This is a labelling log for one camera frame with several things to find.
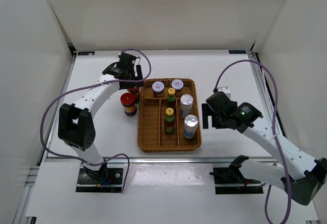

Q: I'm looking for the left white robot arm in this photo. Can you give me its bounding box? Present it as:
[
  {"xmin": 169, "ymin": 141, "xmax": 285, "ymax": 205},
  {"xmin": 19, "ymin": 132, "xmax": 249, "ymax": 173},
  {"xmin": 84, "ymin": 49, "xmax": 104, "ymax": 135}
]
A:
[{"xmin": 58, "ymin": 53, "xmax": 143, "ymax": 183}]

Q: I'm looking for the yellow cap sauce bottle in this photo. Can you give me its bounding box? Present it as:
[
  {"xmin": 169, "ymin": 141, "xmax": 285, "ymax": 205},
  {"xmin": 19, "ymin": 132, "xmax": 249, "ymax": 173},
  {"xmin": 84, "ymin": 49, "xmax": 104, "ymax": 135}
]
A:
[
  {"xmin": 164, "ymin": 108, "xmax": 176, "ymax": 134},
  {"xmin": 166, "ymin": 87, "xmax": 176, "ymax": 110}
]

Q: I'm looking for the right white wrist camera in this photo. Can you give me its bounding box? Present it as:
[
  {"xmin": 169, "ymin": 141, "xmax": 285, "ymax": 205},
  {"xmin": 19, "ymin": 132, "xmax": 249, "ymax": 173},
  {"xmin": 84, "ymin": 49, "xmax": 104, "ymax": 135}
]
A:
[{"xmin": 213, "ymin": 86, "xmax": 231, "ymax": 99}]

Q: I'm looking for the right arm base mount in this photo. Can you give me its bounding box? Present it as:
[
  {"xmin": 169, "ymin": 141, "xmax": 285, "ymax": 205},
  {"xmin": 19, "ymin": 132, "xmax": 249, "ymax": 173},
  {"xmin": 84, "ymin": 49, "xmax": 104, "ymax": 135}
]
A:
[{"xmin": 209, "ymin": 155, "xmax": 265, "ymax": 195}]

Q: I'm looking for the red lid sauce jar front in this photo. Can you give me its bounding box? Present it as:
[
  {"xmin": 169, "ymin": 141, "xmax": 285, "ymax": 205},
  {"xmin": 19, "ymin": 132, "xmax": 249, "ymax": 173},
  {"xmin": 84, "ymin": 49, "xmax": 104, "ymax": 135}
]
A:
[{"xmin": 120, "ymin": 93, "xmax": 137, "ymax": 116}]

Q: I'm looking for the purple lid dark jar front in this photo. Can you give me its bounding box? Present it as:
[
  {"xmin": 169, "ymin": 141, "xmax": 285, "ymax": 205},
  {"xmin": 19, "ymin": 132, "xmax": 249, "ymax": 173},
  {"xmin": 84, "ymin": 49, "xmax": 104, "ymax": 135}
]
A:
[{"xmin": 171, "ymin": 79, "xmax": 184, "ymax": 95}]

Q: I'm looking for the wicker divided basket tray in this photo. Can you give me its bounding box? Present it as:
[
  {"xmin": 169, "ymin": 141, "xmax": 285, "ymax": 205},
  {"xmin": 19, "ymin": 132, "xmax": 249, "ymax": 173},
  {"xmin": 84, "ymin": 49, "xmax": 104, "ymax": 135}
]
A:
[{"xmin": 137, "ymin": 78, "xmax": 202, "ymax": 153}]

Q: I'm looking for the silver white can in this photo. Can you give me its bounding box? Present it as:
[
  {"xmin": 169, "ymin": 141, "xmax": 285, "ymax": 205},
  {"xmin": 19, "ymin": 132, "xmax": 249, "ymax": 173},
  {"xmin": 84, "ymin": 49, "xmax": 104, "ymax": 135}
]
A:
[
  {"xmin": 183, "ymin": 114, "xmax": 198, "ymax": 139},
  {"xmin": 179, "ymin": 94, "xmax": 194, "ymax": 119}
]

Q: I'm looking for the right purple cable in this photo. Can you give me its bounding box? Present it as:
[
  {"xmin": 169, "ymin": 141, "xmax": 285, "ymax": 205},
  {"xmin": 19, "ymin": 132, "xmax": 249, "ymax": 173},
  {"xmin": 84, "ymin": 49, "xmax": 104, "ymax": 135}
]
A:
[{"xmin": 214, "ymin": 60, "xmax": 292, "ymax": 224}]

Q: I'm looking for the yellow cap sauce bottle front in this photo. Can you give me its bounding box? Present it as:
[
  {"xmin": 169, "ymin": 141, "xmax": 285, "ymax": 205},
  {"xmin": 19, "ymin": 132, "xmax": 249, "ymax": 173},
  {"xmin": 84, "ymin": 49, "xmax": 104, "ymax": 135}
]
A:
[{"xmin": 164, "ymin": 108, "xmax": 176, "ymax": 134}]

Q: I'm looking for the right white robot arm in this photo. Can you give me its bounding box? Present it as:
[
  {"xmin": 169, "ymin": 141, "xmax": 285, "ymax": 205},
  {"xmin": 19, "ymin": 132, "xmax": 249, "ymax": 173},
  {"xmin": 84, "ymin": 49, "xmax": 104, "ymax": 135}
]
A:
[{"xmin": 201, "ymin": 91, "xmax": 326, "ymax": 206}]

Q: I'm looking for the silver top white can front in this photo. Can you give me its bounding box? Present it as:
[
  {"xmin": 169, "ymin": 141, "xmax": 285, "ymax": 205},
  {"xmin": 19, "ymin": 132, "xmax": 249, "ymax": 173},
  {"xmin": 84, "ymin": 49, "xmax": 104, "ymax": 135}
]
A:
[{"xmin": 183, "ymin": 114, "xmax": 198, "ymax": 139}]

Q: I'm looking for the red lid sauce jar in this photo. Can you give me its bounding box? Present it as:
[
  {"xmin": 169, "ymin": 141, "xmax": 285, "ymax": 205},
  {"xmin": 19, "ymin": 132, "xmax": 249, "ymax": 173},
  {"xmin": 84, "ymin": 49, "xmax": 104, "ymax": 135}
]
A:
[
  {"xmin": 120, "ymin": 93, "xmax": 137, "ymax": 116},
  {"xmin": 127, "ymin": 87, "xmax": 140, "ymax": 104}
]

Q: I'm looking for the purple lid dark jar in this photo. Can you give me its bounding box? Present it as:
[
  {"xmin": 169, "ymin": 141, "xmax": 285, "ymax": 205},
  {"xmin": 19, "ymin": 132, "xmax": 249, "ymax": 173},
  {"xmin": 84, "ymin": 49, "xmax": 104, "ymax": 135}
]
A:
[
  {"xmin": 152, "ymin": 81, "xmax": 165, "ymax": 98},
  {"xmin": 171, "ymin": 79, "xmax": 184, "ymax": 95}
]

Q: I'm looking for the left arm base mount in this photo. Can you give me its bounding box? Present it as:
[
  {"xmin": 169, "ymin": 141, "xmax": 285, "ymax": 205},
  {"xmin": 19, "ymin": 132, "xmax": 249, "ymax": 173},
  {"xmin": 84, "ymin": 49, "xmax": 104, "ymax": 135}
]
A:
[{"xmin": 75, "ymin": 165, "xmax": 124, "ymax": 193}]

